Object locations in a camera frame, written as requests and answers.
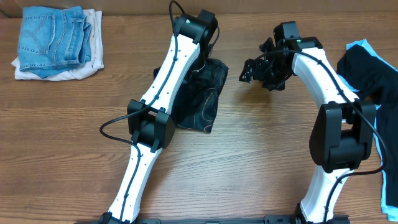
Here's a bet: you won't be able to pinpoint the black printed cycling jersey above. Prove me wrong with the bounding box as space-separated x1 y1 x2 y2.
172 58 229 133

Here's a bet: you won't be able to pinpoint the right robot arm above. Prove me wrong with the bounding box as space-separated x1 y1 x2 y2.
239 21 376 223

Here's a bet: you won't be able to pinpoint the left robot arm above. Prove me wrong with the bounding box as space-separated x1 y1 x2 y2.
99 10 218 223

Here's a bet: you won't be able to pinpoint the black and light-blue garment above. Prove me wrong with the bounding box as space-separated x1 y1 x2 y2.
337 39 397 222

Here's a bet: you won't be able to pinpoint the folded white cloth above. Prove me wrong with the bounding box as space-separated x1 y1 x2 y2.
11 9 104 81

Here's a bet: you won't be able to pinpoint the folded blue jeans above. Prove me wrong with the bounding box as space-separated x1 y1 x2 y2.
17 6 91 78

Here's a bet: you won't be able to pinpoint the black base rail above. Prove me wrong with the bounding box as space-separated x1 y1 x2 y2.
74 214 296 224

